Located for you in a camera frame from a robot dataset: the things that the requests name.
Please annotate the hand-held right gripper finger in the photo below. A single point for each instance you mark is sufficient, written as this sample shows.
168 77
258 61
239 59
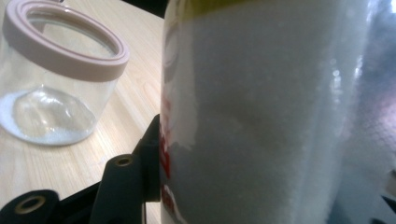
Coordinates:
152 168

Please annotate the glass jar with taupe lid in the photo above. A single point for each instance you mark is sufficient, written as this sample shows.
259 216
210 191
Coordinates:
62 59

